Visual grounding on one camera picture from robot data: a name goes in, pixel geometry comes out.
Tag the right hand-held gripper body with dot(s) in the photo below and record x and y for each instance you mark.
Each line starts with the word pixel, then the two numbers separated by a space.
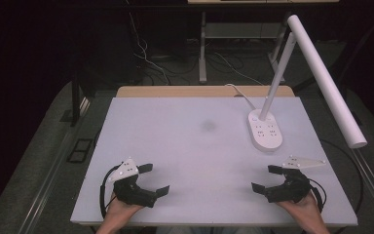
pixel 292 188

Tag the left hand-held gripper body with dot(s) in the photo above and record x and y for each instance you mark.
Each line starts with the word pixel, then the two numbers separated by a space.
pixel 133 193

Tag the person's left hand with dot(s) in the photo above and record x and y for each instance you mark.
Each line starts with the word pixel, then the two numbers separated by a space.
pixel 118 213

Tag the person's right hand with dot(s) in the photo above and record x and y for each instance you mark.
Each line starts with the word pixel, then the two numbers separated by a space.
pixel 305 209

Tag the white table mat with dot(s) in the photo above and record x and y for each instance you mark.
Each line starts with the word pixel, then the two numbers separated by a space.
pixel 191 146

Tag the black metal stand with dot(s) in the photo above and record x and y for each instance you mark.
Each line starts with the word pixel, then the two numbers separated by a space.
pixel 75 97

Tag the white desk lamp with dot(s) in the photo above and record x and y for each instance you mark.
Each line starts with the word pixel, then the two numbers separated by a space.
pixel 321 78

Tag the black rectangular floor frame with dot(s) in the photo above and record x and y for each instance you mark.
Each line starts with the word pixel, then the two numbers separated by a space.
pixel 79 150

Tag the white metal desk frame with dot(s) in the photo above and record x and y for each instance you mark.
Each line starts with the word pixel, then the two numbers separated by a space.
pixel 203 48

